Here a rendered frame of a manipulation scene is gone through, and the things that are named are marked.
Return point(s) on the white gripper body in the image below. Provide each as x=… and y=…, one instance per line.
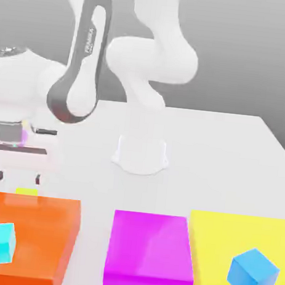
x=14, y=157

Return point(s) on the large orange box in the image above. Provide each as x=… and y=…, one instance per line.
x=38, y=235

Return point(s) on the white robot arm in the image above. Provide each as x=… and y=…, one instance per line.
x=151, y=59

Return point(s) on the large magenta box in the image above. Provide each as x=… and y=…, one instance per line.
x=149, y=252

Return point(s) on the large yellow box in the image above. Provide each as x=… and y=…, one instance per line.
x=216, y=244

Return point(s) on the small yellow cube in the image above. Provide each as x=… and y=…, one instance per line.
x=26, y=191

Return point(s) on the small blue cube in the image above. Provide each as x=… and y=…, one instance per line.
x=252, y=275

